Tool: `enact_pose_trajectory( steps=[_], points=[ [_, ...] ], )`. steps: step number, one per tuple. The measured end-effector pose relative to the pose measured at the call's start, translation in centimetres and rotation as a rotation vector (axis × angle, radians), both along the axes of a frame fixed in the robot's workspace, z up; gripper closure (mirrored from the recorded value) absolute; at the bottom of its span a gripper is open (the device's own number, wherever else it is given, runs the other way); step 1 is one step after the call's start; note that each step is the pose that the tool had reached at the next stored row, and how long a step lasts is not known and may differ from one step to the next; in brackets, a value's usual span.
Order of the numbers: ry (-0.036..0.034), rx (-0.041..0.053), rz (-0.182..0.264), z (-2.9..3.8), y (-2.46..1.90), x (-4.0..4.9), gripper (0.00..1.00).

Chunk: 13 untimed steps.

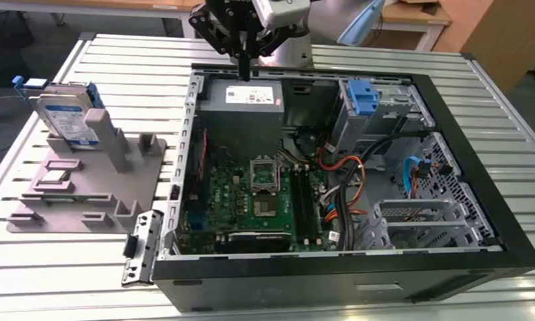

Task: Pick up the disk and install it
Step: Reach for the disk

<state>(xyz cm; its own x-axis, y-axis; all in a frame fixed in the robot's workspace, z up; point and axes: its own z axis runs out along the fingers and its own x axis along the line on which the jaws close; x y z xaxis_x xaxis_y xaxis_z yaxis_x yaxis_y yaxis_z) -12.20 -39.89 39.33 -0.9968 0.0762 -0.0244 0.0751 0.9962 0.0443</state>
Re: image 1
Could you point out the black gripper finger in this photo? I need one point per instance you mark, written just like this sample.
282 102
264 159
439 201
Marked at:
276 41
210 30

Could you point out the hard disk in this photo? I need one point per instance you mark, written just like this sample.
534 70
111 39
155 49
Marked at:
64 117

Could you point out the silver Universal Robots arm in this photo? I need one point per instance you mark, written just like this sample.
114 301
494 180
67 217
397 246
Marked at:
290 50

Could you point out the grey metal disk bay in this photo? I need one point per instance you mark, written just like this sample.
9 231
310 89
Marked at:
419 224

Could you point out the white framed wooden desk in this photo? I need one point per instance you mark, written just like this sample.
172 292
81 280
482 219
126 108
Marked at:
429 13
116 6

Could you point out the blue plastic drive latch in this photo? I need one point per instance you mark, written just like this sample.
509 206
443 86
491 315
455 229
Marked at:
362 97

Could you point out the grey power supply unit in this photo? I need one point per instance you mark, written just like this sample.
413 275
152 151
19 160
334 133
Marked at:
240 127

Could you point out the silver optical drive cage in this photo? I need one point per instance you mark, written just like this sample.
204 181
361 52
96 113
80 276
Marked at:
383 127

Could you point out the thin metal locking lever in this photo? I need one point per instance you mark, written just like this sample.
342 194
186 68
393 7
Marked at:
278 180

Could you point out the black RAM slot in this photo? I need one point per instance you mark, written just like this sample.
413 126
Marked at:
299 204

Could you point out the green motherboard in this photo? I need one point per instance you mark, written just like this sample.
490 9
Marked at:
223 200

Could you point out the CPU socket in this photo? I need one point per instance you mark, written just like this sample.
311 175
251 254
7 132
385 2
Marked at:
267 206

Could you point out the wooden cabinet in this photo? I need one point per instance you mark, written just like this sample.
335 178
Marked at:
509 33

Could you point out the grey parts rack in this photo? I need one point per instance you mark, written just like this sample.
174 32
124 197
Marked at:
98 187

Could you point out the silver CPU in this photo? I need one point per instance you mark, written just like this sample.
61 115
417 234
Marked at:
55 176

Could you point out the black graphics card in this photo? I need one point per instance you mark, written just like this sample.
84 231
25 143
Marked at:
259 242

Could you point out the green RAM stick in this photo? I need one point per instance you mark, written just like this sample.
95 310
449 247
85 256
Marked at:
60 200

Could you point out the black open PC case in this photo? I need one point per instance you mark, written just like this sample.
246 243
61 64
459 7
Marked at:
294 281

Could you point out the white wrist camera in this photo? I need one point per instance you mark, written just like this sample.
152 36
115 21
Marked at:
280 13

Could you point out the grey hinged slot bracket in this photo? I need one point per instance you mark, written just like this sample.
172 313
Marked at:
144 247

